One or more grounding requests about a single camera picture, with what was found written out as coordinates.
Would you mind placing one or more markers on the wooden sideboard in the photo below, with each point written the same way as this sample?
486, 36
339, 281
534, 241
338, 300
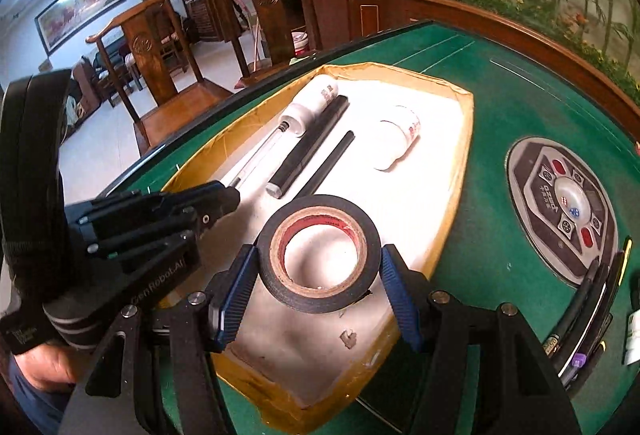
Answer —
370, 15

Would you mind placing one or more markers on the black tape roll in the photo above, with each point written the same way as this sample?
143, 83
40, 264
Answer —
320, 204

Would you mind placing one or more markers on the framed wall painting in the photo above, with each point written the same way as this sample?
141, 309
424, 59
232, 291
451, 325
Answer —
80, 7

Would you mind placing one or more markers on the carved wooden armchair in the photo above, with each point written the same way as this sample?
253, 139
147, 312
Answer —
170, 105
265, 0

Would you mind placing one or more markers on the person's blue clothing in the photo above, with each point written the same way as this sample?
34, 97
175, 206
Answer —
25, 410

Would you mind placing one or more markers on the cardboard tray with yellow tape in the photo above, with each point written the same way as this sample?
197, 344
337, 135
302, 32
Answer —
415, 205

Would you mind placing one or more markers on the black pen with yellow trim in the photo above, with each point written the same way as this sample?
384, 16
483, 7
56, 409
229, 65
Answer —
623, 260

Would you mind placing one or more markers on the round table control panel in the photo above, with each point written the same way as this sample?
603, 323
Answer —
562, 210

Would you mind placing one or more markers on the white plastic bucket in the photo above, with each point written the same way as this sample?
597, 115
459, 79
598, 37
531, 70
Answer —
299, 46

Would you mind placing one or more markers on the white bottle with red label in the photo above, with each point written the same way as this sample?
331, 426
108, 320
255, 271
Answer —
400, 135

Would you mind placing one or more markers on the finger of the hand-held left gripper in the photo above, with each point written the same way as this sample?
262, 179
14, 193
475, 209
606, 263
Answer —
150, 245
165, 205

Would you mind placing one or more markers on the white bottle with barcode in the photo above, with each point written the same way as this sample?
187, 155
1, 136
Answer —
312, 100

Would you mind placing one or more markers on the purple-capped pen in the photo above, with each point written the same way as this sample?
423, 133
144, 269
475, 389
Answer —
580, 360

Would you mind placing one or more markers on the black double-ended marker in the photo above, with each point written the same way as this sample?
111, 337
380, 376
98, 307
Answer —
305, 147

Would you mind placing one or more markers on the person's left hand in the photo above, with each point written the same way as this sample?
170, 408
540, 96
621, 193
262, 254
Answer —
45, 362

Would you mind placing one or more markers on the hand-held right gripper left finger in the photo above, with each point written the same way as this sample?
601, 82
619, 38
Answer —
235, 295

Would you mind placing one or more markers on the thin black pen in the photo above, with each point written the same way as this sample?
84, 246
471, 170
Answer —
327, 162

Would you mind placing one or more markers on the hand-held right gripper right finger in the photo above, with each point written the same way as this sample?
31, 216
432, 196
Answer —
400, 295

